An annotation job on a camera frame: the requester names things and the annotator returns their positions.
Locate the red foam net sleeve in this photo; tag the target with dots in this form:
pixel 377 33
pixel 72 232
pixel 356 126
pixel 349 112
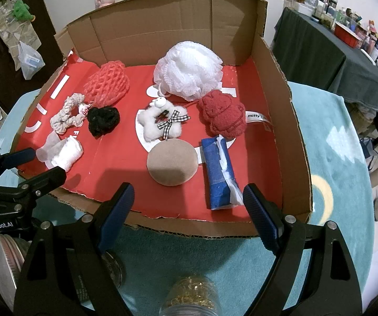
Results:
pixel 106 84

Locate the small clear jar gold contents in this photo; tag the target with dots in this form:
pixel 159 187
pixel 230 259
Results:
pixel 189 296

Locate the red plush toy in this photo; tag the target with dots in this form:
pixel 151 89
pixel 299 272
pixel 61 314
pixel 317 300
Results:
pixel 223 113

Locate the white mesh bath pouf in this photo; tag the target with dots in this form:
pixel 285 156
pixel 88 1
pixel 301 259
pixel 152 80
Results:
pixel 189 69

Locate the white plush toy checked ribbon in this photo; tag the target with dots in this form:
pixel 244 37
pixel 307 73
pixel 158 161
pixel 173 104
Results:
pixel 149 118

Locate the white pad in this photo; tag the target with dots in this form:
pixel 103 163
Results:
pixel 65 153

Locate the red basin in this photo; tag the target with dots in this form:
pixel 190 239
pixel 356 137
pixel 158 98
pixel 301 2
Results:
pixel 348 34

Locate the clear plastic bag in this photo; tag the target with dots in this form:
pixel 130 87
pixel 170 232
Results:
pixel 28 60

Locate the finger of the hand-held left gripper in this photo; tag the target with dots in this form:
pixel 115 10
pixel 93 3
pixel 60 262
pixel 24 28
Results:
pixel 16 157
pixel 44 179

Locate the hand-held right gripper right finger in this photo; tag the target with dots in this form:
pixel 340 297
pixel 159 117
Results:
pixel 261 220

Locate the beige round powder puff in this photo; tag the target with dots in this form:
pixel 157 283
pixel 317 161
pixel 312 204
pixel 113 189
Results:
pixel 172 163

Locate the blue tissue pack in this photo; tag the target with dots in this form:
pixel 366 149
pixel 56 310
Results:
pixel 213 171

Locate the large glass jar metal lid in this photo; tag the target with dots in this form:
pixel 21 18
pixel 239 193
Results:
pixel 1 263

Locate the table with dark cloth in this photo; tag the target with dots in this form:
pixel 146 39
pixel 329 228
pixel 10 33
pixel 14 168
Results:
pixel 314 49

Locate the green frog toy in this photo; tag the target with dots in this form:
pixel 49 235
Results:
pixel 23 10

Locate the cardboard box red lining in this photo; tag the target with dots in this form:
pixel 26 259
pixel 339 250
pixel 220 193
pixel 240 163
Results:
pixel 175 23

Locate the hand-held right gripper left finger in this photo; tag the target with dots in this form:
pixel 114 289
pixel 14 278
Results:
pixel 115 220

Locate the hanging fabric organiser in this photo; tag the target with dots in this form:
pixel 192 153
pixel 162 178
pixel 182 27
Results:
pixel 8 29

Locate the black scrunchie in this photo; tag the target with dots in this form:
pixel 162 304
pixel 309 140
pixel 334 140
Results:
pixel 103 120

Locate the cluttered dark-cloth table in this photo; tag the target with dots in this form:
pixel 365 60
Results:
pixel 356 26

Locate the beige scrunchie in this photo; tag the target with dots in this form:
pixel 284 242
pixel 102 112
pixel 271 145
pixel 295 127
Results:
pixel 59 117

